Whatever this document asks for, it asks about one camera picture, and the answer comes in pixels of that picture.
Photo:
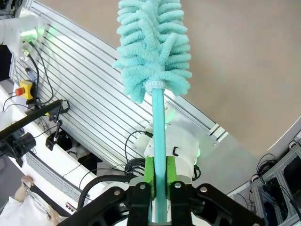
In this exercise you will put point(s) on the white desk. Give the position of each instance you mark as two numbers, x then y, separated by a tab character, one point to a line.
9	110

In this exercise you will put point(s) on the aluminium frame cart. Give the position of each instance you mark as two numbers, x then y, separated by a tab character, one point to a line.
282	169

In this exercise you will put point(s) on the white keyboard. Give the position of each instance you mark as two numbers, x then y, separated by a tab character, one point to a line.
51	181

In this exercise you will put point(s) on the person in white shirt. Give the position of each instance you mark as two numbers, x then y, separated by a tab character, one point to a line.
23	212

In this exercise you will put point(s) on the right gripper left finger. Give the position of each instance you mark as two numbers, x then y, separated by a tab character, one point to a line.
105	207

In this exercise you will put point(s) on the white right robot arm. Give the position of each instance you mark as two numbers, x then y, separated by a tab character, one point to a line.
183	143

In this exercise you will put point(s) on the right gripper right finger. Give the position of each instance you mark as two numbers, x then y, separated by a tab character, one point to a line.
211	207

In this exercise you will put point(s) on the teal microfibre duster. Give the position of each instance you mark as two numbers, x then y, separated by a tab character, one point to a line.
152	47

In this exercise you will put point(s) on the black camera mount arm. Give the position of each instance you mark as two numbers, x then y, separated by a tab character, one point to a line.
35	113

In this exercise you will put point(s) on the yellow emergency stop button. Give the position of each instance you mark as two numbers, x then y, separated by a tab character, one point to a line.
27	88

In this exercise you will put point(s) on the aluminium slotted base plate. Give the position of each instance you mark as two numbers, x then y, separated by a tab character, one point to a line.
82	77

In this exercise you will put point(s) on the black camera lens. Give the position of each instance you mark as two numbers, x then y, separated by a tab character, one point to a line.
24	143

